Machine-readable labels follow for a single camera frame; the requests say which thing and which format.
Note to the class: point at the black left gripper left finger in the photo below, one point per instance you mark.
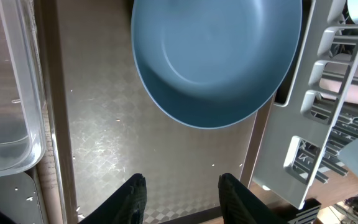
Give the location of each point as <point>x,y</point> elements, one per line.
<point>125,206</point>

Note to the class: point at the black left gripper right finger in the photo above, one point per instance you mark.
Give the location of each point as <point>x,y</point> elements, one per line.
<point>240,206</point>

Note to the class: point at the grey dishwasher rack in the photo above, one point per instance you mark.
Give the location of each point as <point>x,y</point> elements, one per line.
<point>296,134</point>

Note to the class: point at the black waste tray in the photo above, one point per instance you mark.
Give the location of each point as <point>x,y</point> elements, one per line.
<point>21,199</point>

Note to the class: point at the brown serving tray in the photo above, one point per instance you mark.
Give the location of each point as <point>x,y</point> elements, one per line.
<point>104,127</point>

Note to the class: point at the dark blue plate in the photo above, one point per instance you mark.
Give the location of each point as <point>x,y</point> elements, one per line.
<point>209,64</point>

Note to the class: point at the clear plastic bin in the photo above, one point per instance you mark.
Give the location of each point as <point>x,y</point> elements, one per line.
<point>22,97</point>

